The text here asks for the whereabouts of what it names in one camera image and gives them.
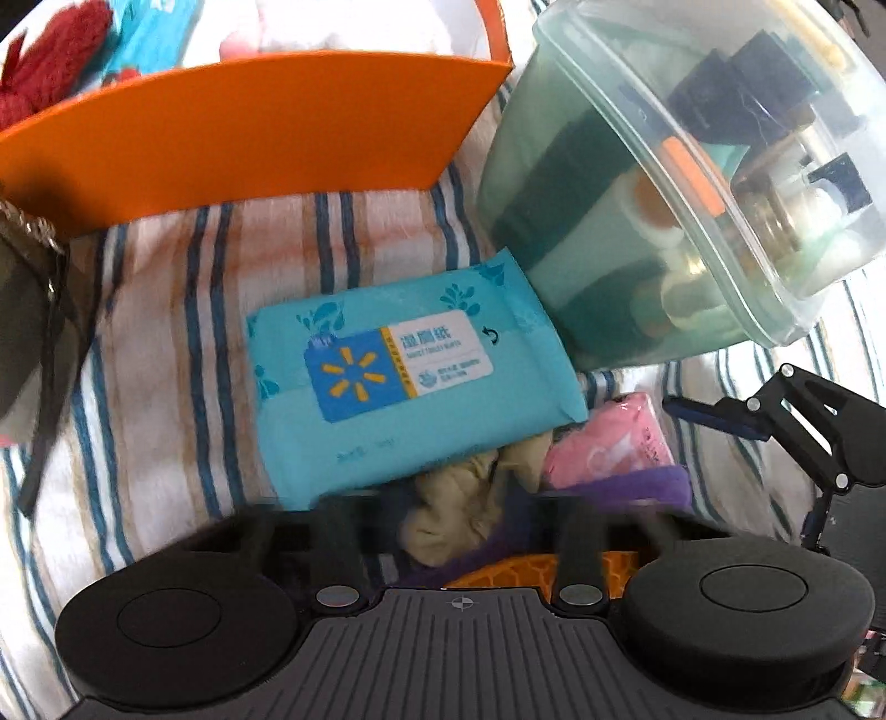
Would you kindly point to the beige cloth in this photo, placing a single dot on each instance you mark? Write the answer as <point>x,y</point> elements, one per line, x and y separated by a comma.
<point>457,505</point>

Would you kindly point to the white plush toy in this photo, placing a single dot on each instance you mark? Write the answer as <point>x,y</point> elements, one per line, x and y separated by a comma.
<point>346,24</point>

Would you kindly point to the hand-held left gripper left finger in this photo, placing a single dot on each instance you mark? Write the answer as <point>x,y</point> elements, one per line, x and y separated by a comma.
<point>339,540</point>

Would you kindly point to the orange patterned item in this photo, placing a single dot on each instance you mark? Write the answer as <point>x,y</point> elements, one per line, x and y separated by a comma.
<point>512,571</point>

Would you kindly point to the small blue wipes pack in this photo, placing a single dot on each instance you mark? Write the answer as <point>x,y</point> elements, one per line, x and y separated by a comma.
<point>149,31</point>

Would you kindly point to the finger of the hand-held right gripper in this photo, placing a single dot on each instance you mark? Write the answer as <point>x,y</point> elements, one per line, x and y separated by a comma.
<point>818,519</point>
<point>720,419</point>

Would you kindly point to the purple cloth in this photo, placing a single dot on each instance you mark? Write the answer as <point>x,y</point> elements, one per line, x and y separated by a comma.
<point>623,488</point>

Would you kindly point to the clear plastic lidded container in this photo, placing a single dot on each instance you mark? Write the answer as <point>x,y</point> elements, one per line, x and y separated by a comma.
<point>623,208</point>

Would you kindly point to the pink tissue packet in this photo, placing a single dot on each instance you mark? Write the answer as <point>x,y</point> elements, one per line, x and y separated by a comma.
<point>609,436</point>

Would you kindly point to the red knitted item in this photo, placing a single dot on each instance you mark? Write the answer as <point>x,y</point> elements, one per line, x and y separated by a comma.
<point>48,69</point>

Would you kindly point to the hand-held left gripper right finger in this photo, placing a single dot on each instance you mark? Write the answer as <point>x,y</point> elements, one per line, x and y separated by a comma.
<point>578,547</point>

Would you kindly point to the large teal wet wipes pack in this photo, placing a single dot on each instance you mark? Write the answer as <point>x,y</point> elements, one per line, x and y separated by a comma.
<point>415,360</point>

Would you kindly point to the striped blanket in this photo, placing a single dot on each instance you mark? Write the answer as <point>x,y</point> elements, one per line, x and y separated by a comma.
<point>173,388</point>

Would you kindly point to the dark handbag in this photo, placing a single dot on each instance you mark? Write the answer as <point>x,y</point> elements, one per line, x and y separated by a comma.
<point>28,332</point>

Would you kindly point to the orange box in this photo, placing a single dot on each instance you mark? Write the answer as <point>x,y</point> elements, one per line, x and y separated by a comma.
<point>242,131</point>

